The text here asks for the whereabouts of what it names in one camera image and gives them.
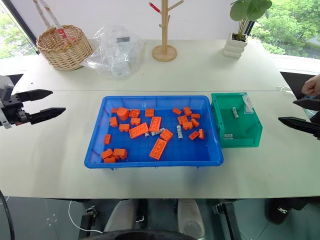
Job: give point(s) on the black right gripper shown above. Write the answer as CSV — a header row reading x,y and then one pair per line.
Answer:
x,y
316,116

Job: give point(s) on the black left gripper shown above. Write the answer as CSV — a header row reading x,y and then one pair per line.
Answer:
x,y
13,110

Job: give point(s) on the green plastic bin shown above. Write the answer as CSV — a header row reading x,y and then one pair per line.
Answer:
x,y
240,130

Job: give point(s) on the bystander bare hand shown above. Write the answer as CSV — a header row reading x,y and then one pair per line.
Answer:
x,y
312,86

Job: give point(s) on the clear label card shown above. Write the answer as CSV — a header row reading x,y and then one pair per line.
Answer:
x,y
248,103

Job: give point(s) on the woven wicker basket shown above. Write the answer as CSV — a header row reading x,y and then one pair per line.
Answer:
x,y
65,52

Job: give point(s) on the small orange block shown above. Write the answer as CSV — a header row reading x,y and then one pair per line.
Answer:
x,y
201,134
195,116
194,135
115,111
187,111
195,122
109,160
107,139
176,111
106,153
187,125
113,121
135,121
124,127

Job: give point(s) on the red tag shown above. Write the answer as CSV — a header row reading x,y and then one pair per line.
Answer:
x,y
61,32

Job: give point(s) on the round orange block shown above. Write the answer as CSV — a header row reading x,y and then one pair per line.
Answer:
x,y
123,113

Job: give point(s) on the white packet in bag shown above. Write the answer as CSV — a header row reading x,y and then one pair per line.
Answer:
x,y
120,68

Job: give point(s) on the clear plastic bag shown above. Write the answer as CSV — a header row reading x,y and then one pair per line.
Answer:
x,y
117,53

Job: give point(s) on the tall orange block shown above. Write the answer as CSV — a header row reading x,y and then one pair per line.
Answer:
x,y
120,153

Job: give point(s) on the orange square block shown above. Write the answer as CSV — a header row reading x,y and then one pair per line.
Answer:
x,y
134,113
166,135
183,119
149,112

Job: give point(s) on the white ribbed plant pot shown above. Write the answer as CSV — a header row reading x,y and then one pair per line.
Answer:
x,y
235,47

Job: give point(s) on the long flat orange block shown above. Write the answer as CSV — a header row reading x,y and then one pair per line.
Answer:
x,y
138,130
158,148

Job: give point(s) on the black shoe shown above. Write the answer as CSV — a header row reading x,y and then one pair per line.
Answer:
x,y
277,212

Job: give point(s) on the blue plastic tray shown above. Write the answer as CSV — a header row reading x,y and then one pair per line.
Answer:
x,y
140,151

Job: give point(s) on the green leafy plant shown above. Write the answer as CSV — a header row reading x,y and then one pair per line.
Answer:
x,y
250,8

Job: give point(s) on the wooden tree-shaped stand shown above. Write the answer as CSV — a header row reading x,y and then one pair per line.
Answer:
x,y
165,51

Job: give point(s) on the grey rounded shape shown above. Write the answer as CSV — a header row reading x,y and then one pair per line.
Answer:
x,y
120,216
191,220

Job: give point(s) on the red strip on branch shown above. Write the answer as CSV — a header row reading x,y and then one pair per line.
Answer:
x,y
154,7

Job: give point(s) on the black table leg bracket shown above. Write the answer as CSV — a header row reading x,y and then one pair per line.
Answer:
x,y
226,220
88,221

